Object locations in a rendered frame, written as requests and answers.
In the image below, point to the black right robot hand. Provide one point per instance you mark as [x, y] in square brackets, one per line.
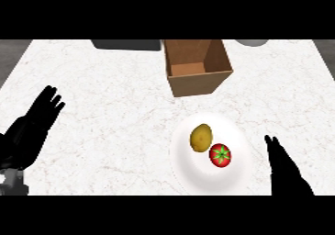
[286, 171]

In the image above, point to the white plate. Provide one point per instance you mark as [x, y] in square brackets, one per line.
[210, 177]

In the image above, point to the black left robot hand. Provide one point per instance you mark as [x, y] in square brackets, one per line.
[28, 131]

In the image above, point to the brown cardboard box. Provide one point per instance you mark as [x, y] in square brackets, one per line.
[197, 70]

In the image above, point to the dark grey flat appliance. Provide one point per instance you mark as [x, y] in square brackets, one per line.
[126, 44]

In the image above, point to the grey round object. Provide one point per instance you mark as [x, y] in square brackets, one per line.
[252, 42]

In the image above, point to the red tomato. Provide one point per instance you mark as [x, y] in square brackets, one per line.
[221, 155]

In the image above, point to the yellow potato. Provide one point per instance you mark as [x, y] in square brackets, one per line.
[202, 137]

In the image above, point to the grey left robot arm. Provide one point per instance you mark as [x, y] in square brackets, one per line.
[10, 182]

